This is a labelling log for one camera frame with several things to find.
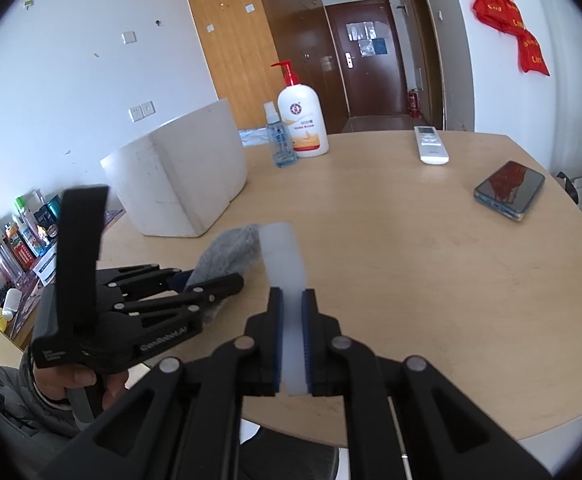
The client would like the person's left hand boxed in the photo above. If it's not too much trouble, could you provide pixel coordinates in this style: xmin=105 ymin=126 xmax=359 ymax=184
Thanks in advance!
xmin=32 ymin=355 xmax=132 ymax=409

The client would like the cluster of desk bottles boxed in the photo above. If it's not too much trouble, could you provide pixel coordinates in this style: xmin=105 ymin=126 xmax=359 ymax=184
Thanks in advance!
xmin=0 ymin=192 xmax=62 ymax=285

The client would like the white foam box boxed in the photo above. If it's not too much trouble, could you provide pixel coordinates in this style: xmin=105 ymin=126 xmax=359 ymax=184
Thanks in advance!
xmin=100 ymin=99 xmax=249 ymax=238

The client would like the white remote control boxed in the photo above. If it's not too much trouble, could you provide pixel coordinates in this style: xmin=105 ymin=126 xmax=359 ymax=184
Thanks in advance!
xmin=413 ymin=125 xmax=450 ymax=166

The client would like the teal can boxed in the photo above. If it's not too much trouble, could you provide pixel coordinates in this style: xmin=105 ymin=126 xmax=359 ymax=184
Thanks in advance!
xmin=45 ymin=197 xmax=64 ymax=232

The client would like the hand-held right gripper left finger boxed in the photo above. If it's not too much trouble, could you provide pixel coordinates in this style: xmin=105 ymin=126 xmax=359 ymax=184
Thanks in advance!
xmin=41 ymin=286 xmax=286 ymax=480

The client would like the white lotion pump bottle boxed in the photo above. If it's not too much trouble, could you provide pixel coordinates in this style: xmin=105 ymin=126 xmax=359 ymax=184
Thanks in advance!
xmin=270 ymin=60 xmax=330 ymax=159

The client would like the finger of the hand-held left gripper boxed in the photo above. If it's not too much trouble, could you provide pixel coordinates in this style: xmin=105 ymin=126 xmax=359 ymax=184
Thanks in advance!
xmin=95 ymin=262 xmax=195 ymax=302
xmin=112 ymin=272 xmax=245 ymax=319

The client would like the black bag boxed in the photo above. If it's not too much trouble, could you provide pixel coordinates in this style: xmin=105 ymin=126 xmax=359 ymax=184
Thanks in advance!
xmin=556 ymin=172 xmax=580 ymax=204

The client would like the grey sock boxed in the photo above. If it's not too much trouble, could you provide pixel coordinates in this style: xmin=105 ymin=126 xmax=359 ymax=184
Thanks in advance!
xmin=186 ymin=223 xmax=263 ymax=323

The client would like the dark brown entrance door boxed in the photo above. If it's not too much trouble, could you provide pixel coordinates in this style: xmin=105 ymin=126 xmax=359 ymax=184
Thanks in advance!
xmin=325 ymin=0 xmax=409 ymax=118

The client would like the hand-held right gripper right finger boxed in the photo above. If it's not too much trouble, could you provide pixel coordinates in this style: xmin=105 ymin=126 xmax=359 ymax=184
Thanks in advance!
xmin=301 ymin=287 xmax=554 ymax=480

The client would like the brown side door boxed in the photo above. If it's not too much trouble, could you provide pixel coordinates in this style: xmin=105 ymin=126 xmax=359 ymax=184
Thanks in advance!
xmin=406 ymin=0 xmax=446 ymax=128

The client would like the person's left forearm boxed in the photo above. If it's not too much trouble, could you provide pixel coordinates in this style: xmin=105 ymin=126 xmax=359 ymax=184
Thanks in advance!
xmin=0 ymin=345 xmax=89 ymax=456

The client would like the clear blue spray bottle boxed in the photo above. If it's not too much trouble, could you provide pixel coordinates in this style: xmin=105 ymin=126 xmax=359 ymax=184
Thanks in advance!
xmin=263 ymin=101 xmax=299 ymax=169

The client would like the dark smartphone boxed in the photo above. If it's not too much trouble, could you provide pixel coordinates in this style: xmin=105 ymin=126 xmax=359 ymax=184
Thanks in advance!
xmin=474 ymin=160 xmax=546 ymax=223

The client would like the black chair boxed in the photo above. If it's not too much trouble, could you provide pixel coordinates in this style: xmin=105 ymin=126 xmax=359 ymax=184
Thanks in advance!
xmin=240 ymin=426 xmax=340 ymax=480

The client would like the wooden wardrobe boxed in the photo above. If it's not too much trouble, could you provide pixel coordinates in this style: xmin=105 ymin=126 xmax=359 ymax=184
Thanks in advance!
xmin=178 ymin=0 xmax=352 ymax=133

